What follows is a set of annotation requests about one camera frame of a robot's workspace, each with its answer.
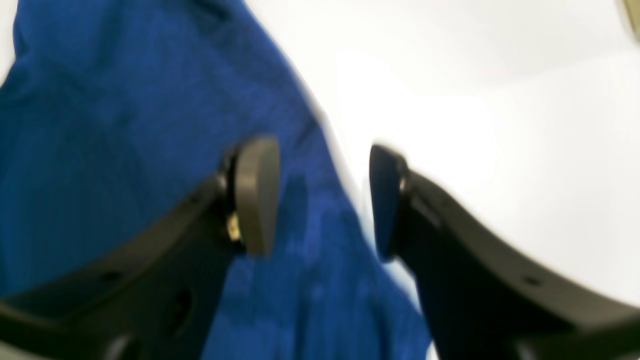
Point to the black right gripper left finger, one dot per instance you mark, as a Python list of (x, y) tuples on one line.
[(155, 297)]

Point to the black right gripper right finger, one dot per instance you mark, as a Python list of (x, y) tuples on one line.
[(483, 299)]

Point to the blue t-shirt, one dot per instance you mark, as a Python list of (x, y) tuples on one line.
[(114, 110)]

